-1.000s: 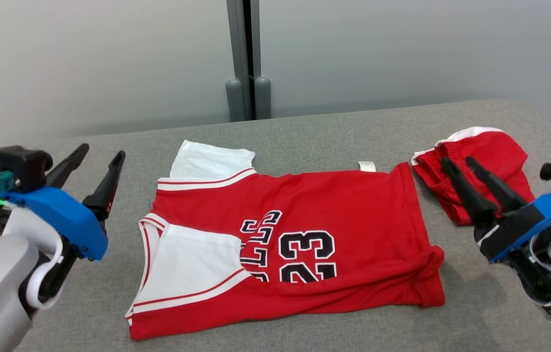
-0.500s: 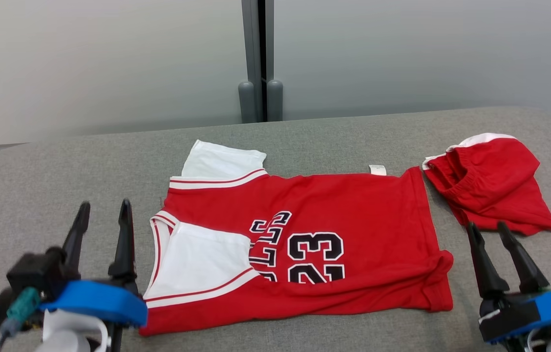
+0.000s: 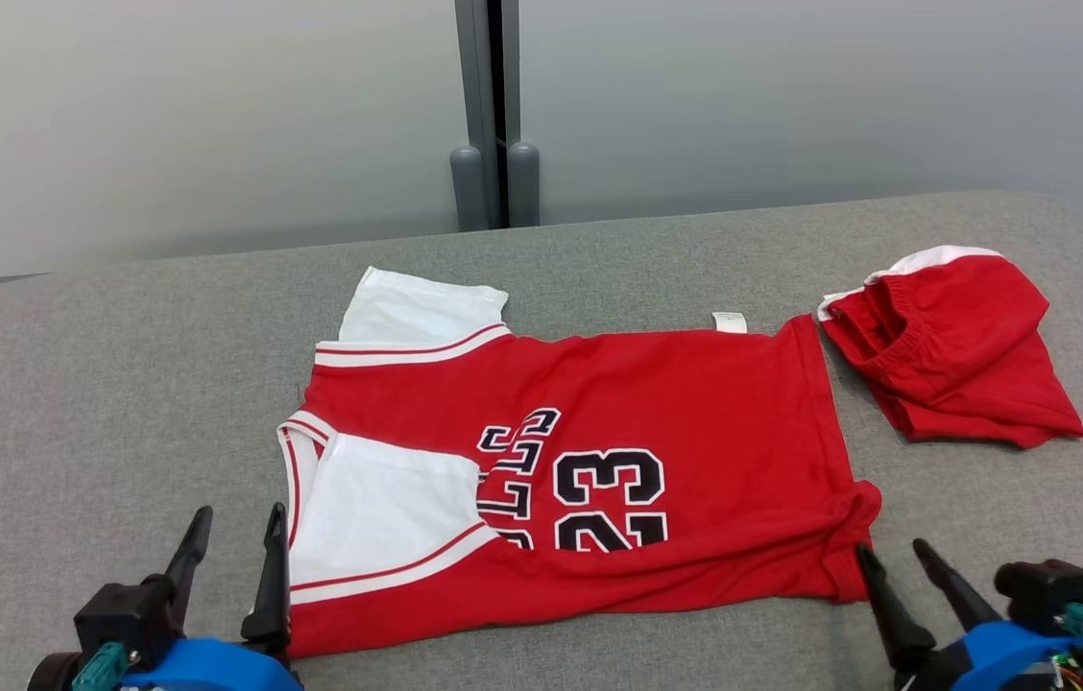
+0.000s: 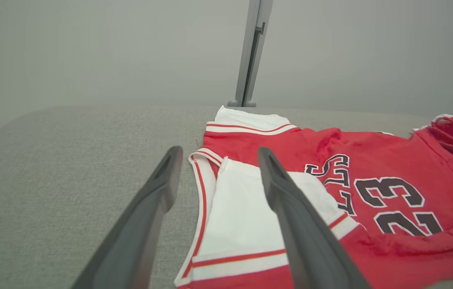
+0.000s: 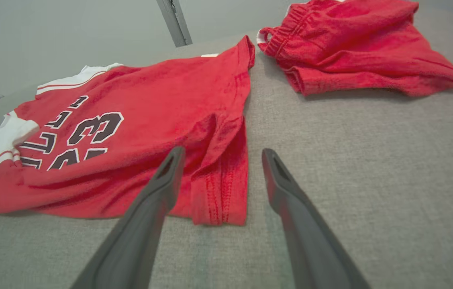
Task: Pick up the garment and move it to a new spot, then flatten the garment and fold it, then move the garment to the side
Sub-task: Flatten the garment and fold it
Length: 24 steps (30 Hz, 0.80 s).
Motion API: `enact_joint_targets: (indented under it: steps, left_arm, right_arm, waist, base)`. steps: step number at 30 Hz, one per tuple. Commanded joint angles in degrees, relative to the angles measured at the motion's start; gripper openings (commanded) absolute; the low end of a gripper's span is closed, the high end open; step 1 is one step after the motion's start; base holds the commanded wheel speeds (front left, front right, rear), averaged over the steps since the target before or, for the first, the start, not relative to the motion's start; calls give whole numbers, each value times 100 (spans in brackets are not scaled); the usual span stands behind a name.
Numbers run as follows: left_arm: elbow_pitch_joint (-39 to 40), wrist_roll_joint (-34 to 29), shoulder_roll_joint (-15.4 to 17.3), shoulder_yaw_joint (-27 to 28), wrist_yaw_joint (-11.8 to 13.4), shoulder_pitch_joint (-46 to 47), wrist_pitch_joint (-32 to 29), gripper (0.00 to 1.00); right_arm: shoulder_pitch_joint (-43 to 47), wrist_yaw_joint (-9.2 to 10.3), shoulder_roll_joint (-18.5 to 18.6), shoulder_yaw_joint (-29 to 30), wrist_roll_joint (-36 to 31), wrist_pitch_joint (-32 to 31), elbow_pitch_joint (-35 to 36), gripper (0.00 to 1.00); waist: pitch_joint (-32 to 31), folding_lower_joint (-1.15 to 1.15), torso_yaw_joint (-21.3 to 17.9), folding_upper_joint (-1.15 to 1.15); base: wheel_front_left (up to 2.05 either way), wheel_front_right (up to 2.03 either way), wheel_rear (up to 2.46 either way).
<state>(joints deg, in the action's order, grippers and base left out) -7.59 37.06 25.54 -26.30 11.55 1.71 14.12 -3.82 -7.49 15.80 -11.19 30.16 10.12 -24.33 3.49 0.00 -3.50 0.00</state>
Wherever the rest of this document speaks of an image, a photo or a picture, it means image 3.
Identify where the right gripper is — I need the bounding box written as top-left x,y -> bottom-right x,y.
855,537 -> 1083,691

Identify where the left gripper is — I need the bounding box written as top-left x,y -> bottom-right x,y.
28,502 -> 293,691

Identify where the red shorts white stripe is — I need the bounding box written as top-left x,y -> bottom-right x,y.
815,246 -> 1083,449

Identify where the red white basketball jersey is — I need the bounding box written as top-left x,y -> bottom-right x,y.
277,266 -> 883,658

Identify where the blue left camera mount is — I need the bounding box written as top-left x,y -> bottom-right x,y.
124,636 -> 302,691

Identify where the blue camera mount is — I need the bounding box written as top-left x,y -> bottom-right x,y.
945,621 -> 1083,691
124,636 -> 302,691

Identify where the blue right camera mount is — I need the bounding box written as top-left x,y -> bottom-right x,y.
945,621 -> 1083,691

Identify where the grey partition frame post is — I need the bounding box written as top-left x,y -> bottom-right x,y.
501,0 -> 542,228
450,0 -> 504,233

